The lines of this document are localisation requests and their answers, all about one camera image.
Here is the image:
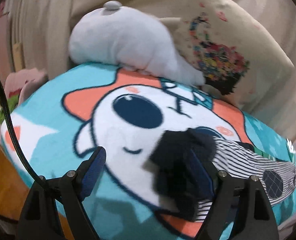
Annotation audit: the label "black cable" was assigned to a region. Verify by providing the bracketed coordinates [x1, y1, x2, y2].
[0, 68, 49, 190]

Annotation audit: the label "white plush toy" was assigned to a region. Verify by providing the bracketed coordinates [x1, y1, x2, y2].
[68, 1, 205, 86]

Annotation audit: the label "cream floral pillow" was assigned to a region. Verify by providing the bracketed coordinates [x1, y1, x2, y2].
[172, 0, 294, 112]

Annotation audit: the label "striped navy white pants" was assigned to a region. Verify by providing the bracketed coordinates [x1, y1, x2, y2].
[143, 128, 296, 223]

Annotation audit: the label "beige curtain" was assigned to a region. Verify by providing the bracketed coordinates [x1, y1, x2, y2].
[5, 0, 296, 139]

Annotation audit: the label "teal star cartoon blanket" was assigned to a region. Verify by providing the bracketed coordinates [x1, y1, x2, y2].
[11, 63, 296, 239]

